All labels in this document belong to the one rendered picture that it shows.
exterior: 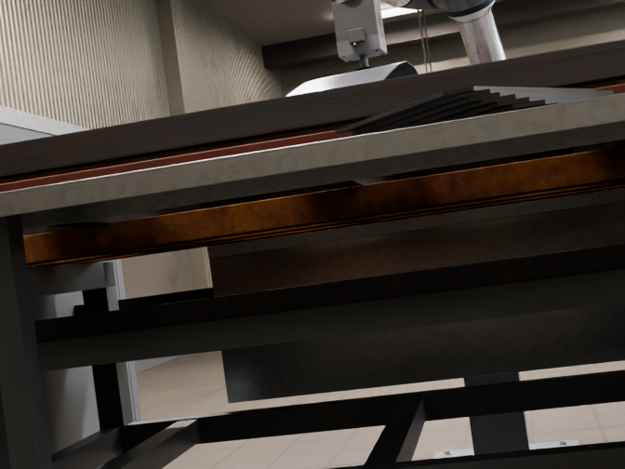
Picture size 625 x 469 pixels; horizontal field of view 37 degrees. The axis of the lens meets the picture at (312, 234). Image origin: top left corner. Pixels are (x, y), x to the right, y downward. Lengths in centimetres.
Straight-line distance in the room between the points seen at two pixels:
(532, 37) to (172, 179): 1078
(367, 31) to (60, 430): 115
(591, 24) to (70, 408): 1012
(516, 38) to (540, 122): 1074
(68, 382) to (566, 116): 156
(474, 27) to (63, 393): 130
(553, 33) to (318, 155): 1078
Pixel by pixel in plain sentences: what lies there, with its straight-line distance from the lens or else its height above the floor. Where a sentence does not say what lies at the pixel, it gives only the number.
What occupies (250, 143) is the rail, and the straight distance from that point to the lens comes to 146.
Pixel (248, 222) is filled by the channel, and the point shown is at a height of 69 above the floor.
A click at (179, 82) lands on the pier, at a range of 799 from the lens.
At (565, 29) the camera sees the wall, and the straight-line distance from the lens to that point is 1183.
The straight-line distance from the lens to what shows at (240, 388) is 227.
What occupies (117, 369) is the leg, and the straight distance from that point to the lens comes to 225.
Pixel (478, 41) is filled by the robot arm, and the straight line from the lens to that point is 233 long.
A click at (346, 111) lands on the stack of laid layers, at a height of 83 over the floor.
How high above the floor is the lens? 62
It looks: 1 degrees up
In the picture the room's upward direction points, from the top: 8 degrees counter-clockwise
